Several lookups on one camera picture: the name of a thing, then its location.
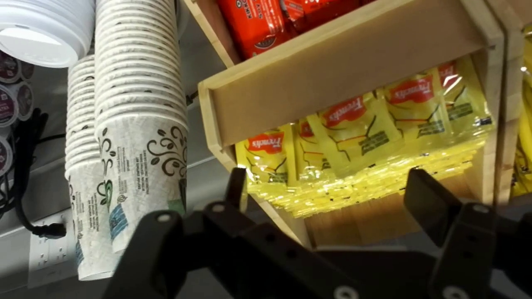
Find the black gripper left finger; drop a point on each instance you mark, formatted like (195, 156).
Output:
(167, 250)

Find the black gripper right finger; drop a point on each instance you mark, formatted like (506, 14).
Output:
(483, 250)

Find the yellow sachet pile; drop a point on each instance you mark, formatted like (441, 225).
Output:
(524, 138)
(355, 138)

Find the wooden tiered sachet shelf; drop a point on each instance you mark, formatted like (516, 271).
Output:
(343, 72)

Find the bright red sachet pile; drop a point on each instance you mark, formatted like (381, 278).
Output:
(255, 25)

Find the printed paper cup stack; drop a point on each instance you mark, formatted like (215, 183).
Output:
(84, 193)
(138, 83)

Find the purple lid coffee pod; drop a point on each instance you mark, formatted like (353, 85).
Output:
(9, 67)
(7, 108)

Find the white cup lid stack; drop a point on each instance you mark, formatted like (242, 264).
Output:
(44, 27)

